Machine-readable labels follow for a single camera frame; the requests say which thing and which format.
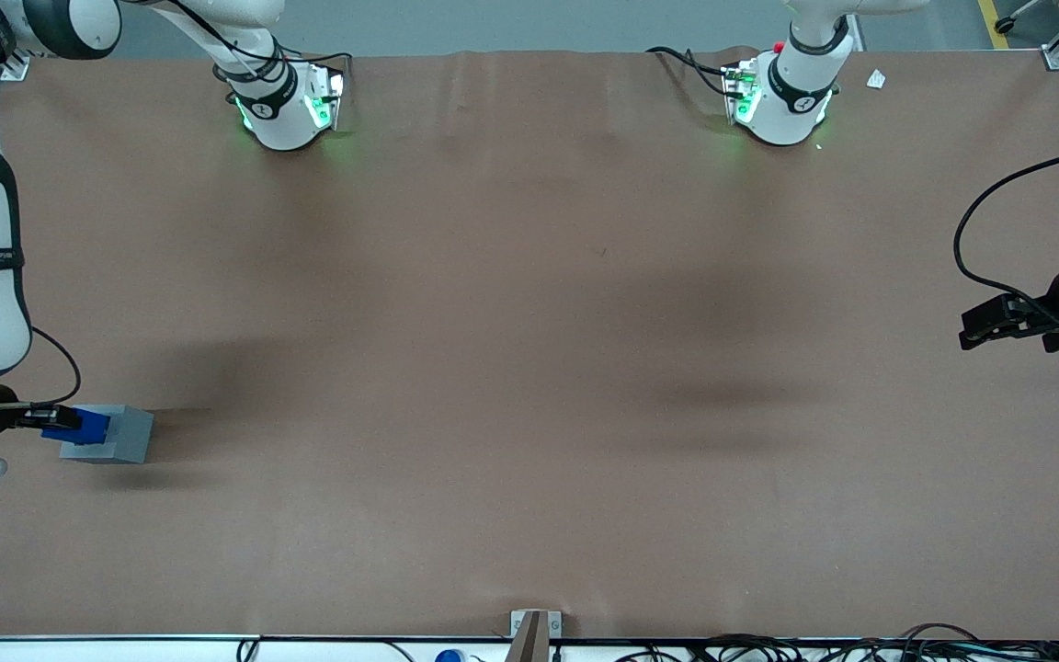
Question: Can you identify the gray square base block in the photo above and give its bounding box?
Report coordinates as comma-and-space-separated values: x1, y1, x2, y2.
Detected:
59, 405, 154, 464

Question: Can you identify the black caster wheel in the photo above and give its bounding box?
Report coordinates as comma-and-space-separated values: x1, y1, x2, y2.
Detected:
994, 0, 1059, 36

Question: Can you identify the brown table mat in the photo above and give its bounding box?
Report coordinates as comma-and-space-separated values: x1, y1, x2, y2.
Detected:
0, 48, 1059, 642

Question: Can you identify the blue plastic part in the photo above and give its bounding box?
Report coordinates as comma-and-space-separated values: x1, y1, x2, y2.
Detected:
42, 406, 113, 445

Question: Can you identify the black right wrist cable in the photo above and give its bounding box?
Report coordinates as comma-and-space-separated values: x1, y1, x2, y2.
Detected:
0, 326, 83, 411

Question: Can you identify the black left base cable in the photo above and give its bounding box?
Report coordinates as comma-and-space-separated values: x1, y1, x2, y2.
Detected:
646, 46, 744, 98

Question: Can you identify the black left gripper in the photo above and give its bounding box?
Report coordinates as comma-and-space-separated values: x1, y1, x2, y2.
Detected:
959, 254, 1059, 355

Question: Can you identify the metal table bracket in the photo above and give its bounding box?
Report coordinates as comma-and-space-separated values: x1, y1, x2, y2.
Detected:
510, 610, 563, 640

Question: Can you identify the black base cable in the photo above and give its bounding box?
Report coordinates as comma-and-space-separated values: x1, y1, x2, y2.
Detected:
268, 41, 353, 93
646, 46, 744, 98

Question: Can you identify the long black left wrist cable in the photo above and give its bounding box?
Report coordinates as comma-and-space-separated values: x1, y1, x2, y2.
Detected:
952, 144, 1059, 323

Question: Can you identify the black right base cable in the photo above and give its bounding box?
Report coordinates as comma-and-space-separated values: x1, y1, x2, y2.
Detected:
268, 41, 353, 93

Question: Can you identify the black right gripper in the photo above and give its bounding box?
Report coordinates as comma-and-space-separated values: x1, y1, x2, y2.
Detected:
0, 386, 82, 438

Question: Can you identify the black cable bundle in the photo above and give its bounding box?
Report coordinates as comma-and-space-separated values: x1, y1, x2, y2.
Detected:
617, 623, 1059, 662

